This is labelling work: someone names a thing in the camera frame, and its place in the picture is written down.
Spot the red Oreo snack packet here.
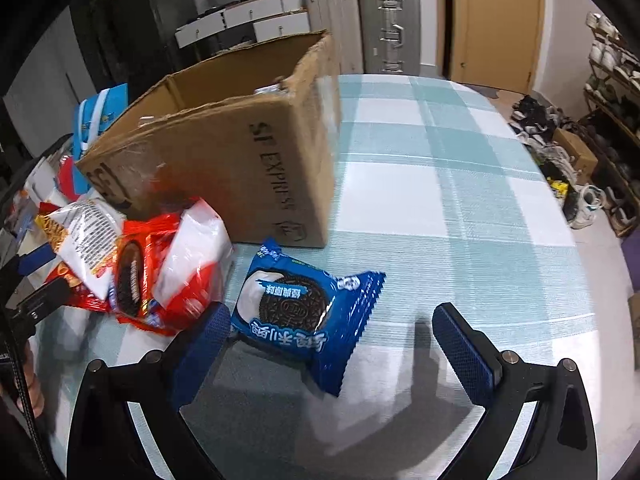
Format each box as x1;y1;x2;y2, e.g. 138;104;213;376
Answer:
108;212;213;336

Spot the blue Oreo snack packet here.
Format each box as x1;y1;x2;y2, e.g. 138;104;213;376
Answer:
231;238;386;396

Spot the white red snack bag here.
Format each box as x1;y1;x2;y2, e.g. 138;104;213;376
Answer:
35;197;124;300

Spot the checked teal tablecloth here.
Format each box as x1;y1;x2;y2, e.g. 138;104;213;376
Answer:
29;72;601;480

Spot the small cardboard box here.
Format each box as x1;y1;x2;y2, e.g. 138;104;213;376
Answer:
553;128;598;185

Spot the SF Express cardboard box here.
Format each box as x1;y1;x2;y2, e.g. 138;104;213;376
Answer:
78;32;342;248

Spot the blue Doraemon tote bag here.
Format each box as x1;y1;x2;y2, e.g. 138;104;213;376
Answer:
70;82;130;196

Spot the wooden shoe rack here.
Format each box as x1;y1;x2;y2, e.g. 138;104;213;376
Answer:
579;11;639;237

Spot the white drawer desk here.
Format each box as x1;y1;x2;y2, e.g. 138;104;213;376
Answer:
175;0;310;49

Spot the wooden door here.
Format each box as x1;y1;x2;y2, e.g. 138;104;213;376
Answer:
444;0;544;93

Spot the silver hard suitcase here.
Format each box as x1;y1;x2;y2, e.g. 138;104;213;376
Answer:
359;0;421;76

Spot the beige hard suitcase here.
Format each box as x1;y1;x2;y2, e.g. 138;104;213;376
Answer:
306;0;364;74

